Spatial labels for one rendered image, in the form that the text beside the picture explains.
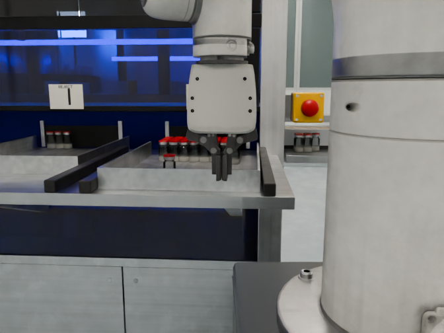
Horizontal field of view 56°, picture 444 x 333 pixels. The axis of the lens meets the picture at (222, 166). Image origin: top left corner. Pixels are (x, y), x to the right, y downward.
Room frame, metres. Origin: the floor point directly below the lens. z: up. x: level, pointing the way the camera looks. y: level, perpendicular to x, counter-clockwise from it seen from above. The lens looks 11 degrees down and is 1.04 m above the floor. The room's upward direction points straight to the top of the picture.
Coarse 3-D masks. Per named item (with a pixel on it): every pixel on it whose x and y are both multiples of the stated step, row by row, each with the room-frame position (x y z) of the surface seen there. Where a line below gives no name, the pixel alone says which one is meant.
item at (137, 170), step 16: (144, 144) 0.94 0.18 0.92; (112, 160) 0.72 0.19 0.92; (128, 160) 0.81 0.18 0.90; (144, 160) 0.92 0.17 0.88; (240, 160) 0.92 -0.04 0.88; (256, 160) 0.91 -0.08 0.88; (112, 176) 0.65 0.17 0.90; (128, 176) 0.65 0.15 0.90; (144, 176) 0.65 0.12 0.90; (160, 176) 0.64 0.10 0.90; (176, 176) 0.64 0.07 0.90; (192, 176) 0.64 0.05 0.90; (208, 176) 0.64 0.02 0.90; (240, 176) 0.63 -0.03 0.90; (256, 176) 0.63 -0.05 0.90
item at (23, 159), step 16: (0, 144) 0.96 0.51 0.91; (16, 144) 1.02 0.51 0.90; (32, 144) 1.10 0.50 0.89; (112, 144) 0.97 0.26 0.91; (128, 144) 1.10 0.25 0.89; (0, 160) 0.78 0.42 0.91; (16, 160) 0.78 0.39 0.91; (32, 160) 0.77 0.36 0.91; (48, 160) 0.77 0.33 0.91; (64, 160) 0.77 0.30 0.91; (80, 160) 0.78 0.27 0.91
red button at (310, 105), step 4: (308, 100) 0.97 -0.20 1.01; (312, 100) 0.96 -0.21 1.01; (304, 104) 0.97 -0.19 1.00; (308, 104) 0.96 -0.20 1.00; (312, 104) 0.96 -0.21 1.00; (316, 104) 0.96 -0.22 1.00; (304, 108) 0.96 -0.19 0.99; (308, 108) 0.96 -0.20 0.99; (312, 108) 0.96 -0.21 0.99; (316, 108) 0.96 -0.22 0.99; (304, 112) 0.97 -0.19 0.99; (308, 112) 0.96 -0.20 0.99; (312, 112) 0.96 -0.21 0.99; (316, 112) 0.96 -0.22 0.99; (308, 116) 0.97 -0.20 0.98
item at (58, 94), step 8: (56, 88) 1.04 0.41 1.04; (64, 88) 1.03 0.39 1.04; (72, 88) 1.03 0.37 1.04; (80, 88) 1.03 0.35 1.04; (56, 96) 1.04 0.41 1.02; (64, 96) 1.04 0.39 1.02; (72, 96) 1.03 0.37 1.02; (80, 96) 1.03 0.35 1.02; (56, 104) 1.04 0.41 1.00; (64, 104) 1.04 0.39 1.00; (72, 104) 1.03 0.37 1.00; (80, 104) 1.03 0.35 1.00
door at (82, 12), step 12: (84, 0) 1.04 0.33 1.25; (96, 0) 1.04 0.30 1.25; (108, 0) 1.04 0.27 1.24; (120, 0) 1.04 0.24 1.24; (132, 0) 1.03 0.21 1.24; (84, 12) 1.04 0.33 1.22; (96, 12) 1.04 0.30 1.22; (108, 12) 1.04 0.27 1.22; (120, 12) 1.04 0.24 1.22; (132, 12) 1.03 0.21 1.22; (144, 12) 1.03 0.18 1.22
